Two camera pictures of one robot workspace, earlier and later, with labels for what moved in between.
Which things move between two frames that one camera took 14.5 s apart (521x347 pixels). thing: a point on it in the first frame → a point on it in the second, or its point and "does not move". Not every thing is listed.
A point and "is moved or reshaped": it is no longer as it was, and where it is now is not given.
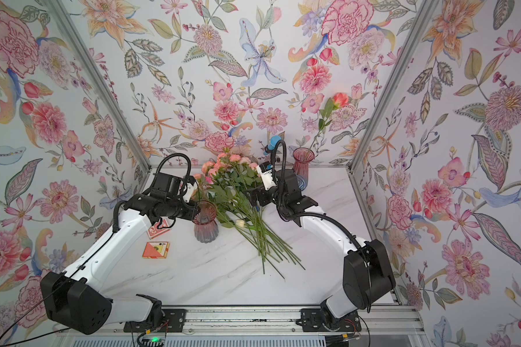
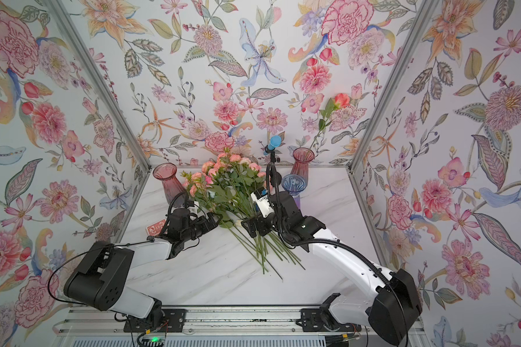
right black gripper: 255,199 → 254,228
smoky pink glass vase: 205,223 is moved or reshaped
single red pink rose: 339,100 does not move
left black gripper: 191,207 → 212,223
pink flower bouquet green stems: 225,181 does not move
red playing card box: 153,231 does not move
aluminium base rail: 388,327 does not move
